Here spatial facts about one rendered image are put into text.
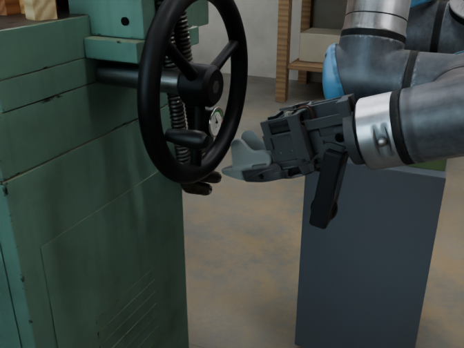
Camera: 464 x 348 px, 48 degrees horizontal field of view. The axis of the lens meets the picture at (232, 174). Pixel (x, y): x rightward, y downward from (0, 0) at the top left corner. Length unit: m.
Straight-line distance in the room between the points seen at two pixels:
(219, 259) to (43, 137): 1.14
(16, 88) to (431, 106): 0.51
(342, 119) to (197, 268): 1.20
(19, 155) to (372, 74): 0.48
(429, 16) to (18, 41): 0.80
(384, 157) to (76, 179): 0.47
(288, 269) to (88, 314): 0.95
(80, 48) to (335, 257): 0.78
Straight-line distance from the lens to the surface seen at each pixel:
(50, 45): 0.78
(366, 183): 1.20
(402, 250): 1.26
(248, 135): 0.74
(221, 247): 1.89
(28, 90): 0.75
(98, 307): 0.98
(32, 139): 0.77
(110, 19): 0.81
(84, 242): 0.89
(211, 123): 1.06
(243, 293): 1.67
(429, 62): 0.73
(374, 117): 0.62
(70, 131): 0.82
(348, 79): 0.74
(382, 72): 0.73
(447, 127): 0.61
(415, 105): 0.62
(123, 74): 0.82
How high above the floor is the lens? 1.00
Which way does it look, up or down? 24 degrees down
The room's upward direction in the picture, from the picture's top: straight up
